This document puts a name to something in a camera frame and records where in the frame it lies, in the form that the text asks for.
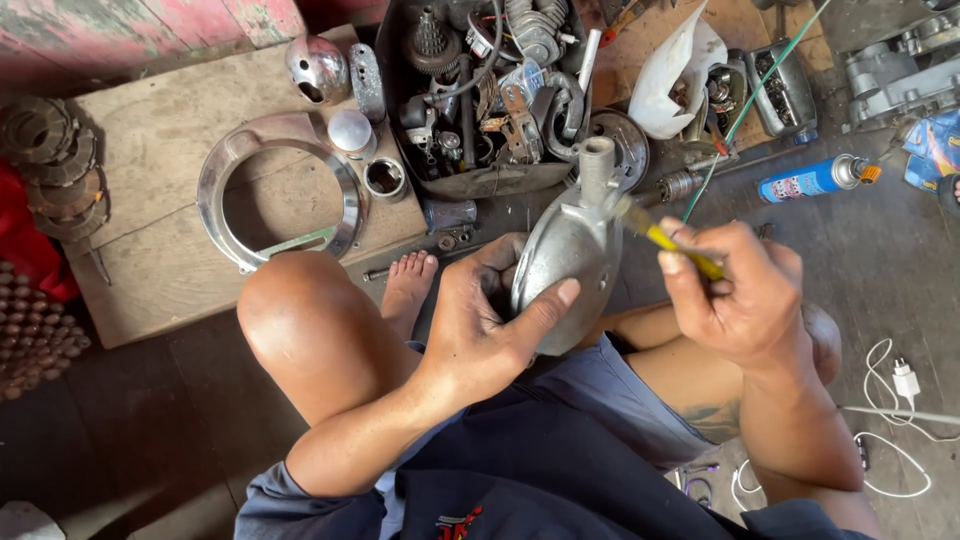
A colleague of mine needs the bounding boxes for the person's left leg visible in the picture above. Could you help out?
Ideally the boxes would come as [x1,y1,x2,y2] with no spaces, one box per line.
[236,249,441,426]

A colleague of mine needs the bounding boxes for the metal box of small parts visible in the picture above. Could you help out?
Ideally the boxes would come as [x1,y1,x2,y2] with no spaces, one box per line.
[745,38,819,141]

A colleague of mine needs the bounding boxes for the stack of clutch discs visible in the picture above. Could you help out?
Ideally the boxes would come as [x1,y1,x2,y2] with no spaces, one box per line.
[0,94,112,243]

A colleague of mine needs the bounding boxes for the green cable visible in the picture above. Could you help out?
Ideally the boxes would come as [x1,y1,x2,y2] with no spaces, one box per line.
[680,0,834,225]

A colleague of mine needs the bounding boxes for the white plastic fairing piece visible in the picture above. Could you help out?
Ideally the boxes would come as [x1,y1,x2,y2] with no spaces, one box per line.
[627,3,728,142]

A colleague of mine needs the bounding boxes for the purple cable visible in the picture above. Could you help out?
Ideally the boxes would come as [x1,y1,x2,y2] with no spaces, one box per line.
[673,462,723,513]

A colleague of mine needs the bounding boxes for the silver round cap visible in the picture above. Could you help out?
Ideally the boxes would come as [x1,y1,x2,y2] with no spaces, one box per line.
[327,109,377,161]

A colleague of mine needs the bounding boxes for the chrome headlight ring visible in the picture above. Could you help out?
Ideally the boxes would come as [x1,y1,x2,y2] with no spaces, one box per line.
[195,112,369,276]

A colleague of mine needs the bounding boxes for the yellow-handled paint brush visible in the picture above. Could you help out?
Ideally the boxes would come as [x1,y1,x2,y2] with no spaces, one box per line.
[611,195,727,283]

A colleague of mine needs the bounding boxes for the brown cardboard sheet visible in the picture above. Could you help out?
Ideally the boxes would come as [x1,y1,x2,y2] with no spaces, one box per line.
[591,0,835,152]

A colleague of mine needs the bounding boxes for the person's leg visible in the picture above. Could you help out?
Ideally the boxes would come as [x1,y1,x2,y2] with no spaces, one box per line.
[585,301,843,447]
[236,249,441,426]

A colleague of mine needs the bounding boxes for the red cloth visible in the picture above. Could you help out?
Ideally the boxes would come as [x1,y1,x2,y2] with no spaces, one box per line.
[0,160,81,303]

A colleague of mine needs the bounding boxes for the mat of brown beads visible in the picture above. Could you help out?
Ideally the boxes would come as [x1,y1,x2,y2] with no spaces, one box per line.
[0,260,92,403]

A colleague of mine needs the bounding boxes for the person's blue shorts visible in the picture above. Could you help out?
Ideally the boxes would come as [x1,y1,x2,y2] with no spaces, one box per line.
[373,333,715,540]

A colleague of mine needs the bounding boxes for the person's dark navy shirt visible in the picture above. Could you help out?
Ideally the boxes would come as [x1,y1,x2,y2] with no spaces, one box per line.
[234,381,880,540]

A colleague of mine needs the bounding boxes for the blue spray can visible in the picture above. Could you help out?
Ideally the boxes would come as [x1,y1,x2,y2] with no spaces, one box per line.
[756,153,883,206]

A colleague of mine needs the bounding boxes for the worn wooden board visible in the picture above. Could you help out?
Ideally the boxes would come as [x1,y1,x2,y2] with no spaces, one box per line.
[63,24,429,350]

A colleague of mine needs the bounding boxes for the person's right leg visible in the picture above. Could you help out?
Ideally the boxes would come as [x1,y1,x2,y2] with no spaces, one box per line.
[585,301,843,447]

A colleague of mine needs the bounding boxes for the blue printed packet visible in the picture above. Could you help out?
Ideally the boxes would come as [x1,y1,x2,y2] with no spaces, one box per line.
[902,110,960,195]

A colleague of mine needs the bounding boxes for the long metal shaft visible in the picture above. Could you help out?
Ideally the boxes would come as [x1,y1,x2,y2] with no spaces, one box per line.
[633,144,808,209]

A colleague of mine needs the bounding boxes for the round metal brake plate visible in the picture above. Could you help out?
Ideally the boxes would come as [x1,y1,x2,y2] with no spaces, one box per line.
[586,108,651,193]

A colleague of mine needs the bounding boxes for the silver metal engine cover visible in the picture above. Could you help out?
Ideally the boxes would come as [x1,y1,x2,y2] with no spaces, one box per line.
[510,136,628,358]

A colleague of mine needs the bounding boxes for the white rod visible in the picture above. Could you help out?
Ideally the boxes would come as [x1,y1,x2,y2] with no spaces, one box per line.
[838,404,960,428]

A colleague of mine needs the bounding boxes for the short metal sleeve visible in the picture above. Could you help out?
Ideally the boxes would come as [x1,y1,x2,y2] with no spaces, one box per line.
[362,156,409,204]

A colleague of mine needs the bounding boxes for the chrome dome shell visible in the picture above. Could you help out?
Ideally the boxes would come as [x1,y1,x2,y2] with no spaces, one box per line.
[284,34,352,107]

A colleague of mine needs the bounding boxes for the orange-handled tool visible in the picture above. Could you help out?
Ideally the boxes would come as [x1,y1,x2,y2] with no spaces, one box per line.
[599,0,648,48]

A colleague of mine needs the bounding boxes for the person's right hand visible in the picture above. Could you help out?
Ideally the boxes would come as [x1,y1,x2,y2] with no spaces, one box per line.
[658,216,807,370]

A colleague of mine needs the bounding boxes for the white charger with cable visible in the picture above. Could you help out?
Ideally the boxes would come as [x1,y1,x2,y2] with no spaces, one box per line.
[731,338,960,513]

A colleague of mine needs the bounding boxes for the heap of rusty engine parts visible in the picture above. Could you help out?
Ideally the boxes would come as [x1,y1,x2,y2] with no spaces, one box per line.
[678,48,752,163]

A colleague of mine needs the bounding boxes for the person's left hand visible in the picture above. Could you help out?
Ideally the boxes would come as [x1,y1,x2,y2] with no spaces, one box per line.
[423,232,582,397]

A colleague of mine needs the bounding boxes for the speckled oblong metal plate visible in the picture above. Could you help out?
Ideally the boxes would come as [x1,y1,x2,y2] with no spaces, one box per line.
[348,42,388,126]

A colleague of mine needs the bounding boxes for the grey engine block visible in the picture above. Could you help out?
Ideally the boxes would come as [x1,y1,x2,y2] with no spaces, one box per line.
[843,6,960,134]

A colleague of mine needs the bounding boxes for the black tray of engine parts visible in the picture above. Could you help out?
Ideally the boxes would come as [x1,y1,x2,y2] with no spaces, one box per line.
[374,0,595,201]

